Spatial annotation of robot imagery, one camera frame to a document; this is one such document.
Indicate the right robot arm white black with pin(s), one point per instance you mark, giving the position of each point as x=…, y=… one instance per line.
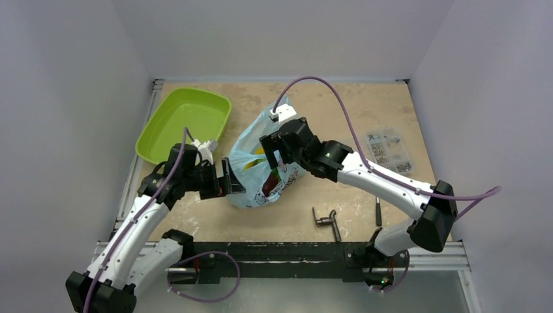
x=430, y=209

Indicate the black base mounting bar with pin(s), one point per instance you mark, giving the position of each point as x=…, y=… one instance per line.
x=346, y=261

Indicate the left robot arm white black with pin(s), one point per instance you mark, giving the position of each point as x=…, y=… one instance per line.
x=113, y=281

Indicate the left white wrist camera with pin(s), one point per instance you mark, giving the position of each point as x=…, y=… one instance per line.
x=206, y=147

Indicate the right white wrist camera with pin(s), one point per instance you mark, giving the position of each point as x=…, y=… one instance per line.
x=282, y=114

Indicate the red fake apple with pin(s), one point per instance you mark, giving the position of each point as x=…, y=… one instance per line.
x=271, y=182

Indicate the lime green plastic tray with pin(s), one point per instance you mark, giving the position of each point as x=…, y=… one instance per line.
x=203, y=113

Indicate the dark metal clamp bracket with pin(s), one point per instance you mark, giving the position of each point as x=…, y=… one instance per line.
x=329, y=220

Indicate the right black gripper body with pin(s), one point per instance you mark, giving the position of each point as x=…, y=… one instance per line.
x=274, y=144

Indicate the clear plastic screw box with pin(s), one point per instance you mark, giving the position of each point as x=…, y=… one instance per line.
x=384, y=147

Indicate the small black-handled hammer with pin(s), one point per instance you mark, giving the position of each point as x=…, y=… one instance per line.
x=378, y=213

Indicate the yellow fake banana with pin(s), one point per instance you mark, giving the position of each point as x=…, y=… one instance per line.
x=259, y=157

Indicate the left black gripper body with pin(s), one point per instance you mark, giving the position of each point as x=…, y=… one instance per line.
x=209, y=185

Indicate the light blue plastic bag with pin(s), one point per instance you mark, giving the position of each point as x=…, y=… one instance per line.
x=253, y=179

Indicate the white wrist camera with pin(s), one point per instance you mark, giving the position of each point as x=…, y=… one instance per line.
x=282, y=114
x=206, y=147

